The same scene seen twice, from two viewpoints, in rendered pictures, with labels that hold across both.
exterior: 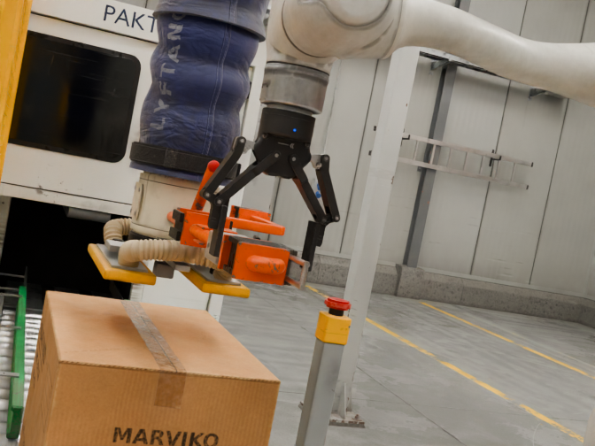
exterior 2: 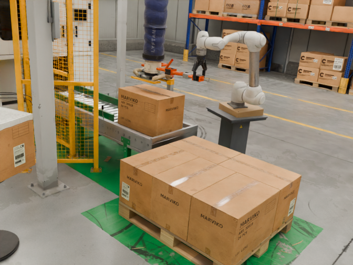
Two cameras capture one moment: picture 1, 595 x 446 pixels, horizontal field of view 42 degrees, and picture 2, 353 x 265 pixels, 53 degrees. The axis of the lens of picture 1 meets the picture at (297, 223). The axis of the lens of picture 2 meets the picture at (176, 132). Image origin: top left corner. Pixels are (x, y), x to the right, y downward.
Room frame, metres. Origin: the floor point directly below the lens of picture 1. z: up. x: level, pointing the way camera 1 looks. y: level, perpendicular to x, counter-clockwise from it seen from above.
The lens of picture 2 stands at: (-1.74, 1.81, 1.82)
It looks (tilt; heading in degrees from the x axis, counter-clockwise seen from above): 20 degrees down; 331
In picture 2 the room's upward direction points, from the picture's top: 5 degrees clockwise
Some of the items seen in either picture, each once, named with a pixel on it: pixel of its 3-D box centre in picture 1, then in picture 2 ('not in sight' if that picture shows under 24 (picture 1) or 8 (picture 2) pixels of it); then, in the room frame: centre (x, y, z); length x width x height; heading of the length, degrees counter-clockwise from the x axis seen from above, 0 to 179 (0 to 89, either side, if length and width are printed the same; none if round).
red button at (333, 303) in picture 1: (336, 307); not in sight; (1.98, -0.14, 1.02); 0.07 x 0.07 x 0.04
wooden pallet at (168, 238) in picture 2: not in sight; (205, 214); (0.53, 0.18, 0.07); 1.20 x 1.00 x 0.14; 20
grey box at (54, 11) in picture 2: not in sight; (51, 19); (1.66, 1.24, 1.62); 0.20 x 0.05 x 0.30; 20
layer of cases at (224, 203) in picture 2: not in sight; (208, 187); (0.53, 0.18, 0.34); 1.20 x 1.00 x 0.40; 20
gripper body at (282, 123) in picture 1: (282, 143); (200, 60); (1.07, 0.04, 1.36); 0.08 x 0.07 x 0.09; 110
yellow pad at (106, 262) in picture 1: (120, 256); (145, 78); (1.59, 0.35, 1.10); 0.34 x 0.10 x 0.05; 21
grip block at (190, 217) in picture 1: (200, 228); (170, 71); (1.39, 0.17, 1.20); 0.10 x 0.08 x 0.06; 111
